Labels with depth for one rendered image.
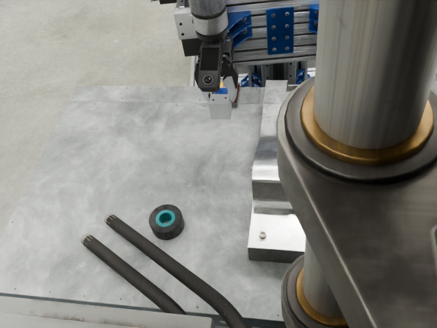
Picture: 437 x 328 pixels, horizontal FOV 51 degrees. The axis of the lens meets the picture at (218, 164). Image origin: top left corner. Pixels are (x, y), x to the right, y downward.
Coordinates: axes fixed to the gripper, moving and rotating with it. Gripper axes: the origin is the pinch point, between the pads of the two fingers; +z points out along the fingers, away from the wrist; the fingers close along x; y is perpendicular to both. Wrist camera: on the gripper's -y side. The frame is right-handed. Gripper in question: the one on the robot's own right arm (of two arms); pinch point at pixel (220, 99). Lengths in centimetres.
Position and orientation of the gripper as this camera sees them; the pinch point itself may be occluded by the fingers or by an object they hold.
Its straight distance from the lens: 116.4
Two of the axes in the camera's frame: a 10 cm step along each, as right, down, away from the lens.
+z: 1.1, 6.2, 7.8
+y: 1.4, -7.8, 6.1
